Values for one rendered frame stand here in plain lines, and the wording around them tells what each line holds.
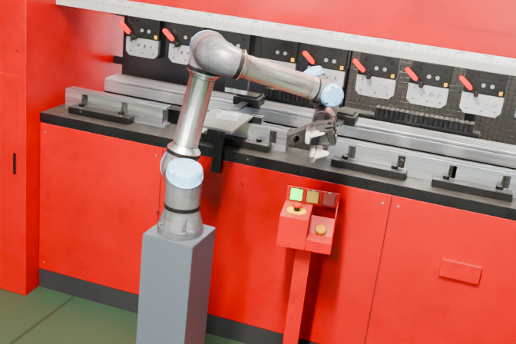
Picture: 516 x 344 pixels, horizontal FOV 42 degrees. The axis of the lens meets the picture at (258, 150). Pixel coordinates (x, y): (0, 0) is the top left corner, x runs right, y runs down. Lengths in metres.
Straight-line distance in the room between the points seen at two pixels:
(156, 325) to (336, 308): 0.87
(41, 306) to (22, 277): 0.17
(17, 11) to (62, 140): 0.58
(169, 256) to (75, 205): 1.06
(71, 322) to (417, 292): 1.52
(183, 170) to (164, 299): 0.44
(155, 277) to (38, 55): 1.23
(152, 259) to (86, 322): 1.02
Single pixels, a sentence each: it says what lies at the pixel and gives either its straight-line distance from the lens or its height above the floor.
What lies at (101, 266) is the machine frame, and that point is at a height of 0.19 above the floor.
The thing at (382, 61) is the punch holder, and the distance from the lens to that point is 2.64.
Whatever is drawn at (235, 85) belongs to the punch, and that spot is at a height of 1.12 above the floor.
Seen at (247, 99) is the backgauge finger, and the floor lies 1.02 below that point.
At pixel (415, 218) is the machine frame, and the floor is 0.76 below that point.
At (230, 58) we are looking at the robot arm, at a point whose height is 1.36.
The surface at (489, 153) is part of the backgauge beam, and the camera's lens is 2.97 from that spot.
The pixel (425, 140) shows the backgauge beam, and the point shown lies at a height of 0.97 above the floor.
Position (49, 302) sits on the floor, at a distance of 3.33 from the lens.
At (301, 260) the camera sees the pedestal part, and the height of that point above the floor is 0.59.
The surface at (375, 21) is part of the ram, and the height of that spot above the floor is 1.46.
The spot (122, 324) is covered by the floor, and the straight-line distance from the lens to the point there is 3.17.
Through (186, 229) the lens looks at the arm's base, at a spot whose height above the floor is 0.81.
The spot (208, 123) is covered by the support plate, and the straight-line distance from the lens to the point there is 2.65.
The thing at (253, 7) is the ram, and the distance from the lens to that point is 2.73.
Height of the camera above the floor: 1.73
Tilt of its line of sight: 18 degrees down
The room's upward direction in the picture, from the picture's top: 7 degrees clockwise
